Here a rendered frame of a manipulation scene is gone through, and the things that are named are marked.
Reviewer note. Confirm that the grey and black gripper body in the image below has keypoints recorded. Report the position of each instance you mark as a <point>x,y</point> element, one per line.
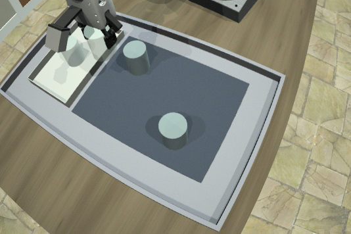
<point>93,12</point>

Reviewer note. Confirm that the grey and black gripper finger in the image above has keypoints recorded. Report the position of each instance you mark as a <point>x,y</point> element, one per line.
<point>115,25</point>
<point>82,26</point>

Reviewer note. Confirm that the clear glass jar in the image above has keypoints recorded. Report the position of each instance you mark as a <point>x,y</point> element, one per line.
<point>136,56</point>
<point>95,40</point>
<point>173,131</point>
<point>73,54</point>

